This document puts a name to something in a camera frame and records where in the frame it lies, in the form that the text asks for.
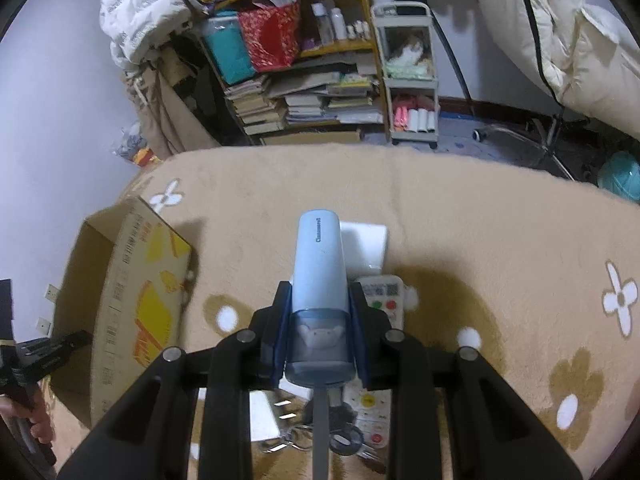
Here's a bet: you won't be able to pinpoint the black fob key bunch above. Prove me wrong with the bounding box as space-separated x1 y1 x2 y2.
260 422 366 461

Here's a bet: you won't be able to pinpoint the white remote control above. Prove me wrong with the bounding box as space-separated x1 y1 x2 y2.
342 274 420 453

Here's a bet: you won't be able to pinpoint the flat cardboard piece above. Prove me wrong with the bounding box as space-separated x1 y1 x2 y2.
260 130 363 147

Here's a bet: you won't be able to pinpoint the office chair base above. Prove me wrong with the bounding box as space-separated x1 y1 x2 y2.
472 115 601 181

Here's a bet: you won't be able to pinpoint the teal ball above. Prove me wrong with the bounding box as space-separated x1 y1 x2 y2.
597 150 640 203

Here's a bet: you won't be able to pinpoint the light blue portable device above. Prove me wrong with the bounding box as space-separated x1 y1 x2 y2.
284 209 357 388

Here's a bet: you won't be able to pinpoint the cream quilted cover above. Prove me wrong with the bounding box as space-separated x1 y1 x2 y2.
470 0 640 133

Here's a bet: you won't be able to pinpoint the thin metal ruler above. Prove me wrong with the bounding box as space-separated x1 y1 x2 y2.
310 385 332 480

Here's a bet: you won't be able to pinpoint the wooden shelf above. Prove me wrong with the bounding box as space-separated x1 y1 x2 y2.
195 0 388 146

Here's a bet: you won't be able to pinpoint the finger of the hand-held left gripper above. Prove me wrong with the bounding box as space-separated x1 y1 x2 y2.
16 330 94 377

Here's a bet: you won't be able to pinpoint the cardboard box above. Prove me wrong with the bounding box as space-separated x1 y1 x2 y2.
50 195 193 428

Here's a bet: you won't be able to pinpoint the person's left hand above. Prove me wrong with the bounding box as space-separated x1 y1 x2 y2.
0 394 55 447

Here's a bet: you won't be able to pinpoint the white puffer jacket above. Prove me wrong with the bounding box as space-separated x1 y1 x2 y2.
97 0 193 66

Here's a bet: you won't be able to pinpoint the colourful plastic bags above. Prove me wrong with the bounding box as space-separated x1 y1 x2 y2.
115 120 163 168

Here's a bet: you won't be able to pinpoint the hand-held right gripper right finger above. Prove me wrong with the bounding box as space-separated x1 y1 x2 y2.
348 280 583 480

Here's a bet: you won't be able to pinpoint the white box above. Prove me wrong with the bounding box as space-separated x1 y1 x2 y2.
340 221 389 278

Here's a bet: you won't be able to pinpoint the red patterned bag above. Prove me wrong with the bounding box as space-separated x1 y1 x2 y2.
237 0 303 73

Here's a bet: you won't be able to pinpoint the clear bottle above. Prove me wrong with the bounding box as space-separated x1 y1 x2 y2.
311 2 335 46

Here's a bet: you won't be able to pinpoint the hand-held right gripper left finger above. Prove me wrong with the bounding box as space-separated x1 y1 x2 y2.
57 280 293 480

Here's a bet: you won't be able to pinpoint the white rolling cart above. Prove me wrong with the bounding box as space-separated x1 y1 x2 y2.
371 1 441 150

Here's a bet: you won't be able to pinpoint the beige hanging cloth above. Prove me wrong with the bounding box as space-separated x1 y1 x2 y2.
125 60 221 161

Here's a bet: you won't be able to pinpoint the teal storage bag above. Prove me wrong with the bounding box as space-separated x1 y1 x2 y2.
202 12 256 86

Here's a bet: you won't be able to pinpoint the stack of books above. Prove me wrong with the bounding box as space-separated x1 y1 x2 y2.
222 62 386 136

